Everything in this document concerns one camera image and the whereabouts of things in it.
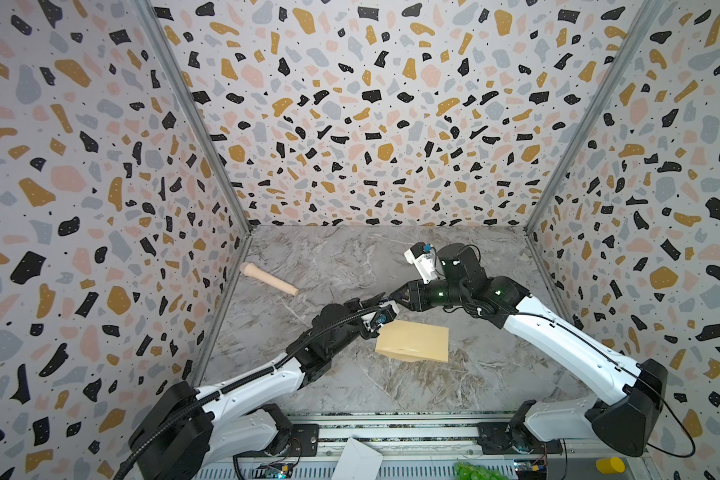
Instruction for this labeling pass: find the corner aluminium post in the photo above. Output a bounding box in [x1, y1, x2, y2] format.
[524, 0, 661, 239]
[132, 0, 251, 238]

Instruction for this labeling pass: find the yellow paper envelope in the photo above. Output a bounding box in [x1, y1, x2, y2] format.
[375, 320, 449, 363]

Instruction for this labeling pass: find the right circuit board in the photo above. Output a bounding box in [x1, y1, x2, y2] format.
[513, 459, 547, 480]

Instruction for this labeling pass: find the left corner aluminium post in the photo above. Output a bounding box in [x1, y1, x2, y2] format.
[132, 0, 251, 238]

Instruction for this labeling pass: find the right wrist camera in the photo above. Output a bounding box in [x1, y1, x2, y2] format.
[404, 242, 441, 284]

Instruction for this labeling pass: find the yellow cylinder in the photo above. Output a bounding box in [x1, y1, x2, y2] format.
[595, 457, 626, 475]

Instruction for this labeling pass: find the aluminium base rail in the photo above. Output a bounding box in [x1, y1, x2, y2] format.
[140, 411, 655, 480]

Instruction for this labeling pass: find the right corner aluminium post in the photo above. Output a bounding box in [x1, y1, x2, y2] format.
[524, 0, 661, 239]

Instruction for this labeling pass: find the circuit board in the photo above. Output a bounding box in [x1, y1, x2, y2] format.
[513, 459, 547, 480]
[251, 462, 294, 479]

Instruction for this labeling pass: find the left circuit board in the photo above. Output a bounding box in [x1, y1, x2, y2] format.
[251, 462, 294, 479]

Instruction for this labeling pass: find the white paper sheet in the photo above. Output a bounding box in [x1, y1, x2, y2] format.
[331, 438, 384, 480]

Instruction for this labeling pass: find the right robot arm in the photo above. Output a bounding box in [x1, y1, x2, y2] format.
[390, 242, 668, 457]

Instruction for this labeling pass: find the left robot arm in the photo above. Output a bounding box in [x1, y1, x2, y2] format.
[115, 295, 399, 479]

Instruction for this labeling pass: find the beige wooden stamp handle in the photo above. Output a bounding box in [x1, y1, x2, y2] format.
[240, 262, 299, 296]

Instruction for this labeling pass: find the green plastic bag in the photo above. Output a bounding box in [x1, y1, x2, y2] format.
[453, 461, 508, 480]

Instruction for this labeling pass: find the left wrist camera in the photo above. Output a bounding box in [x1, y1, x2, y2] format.
[363, 305, 397, 337]

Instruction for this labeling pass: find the black corrugated cable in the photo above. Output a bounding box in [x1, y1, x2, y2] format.
[112, 305, 385, 480]

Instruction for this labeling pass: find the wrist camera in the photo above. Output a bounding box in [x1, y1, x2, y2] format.
[404, 242, 441, 284]
[363, 305, 397, 337]

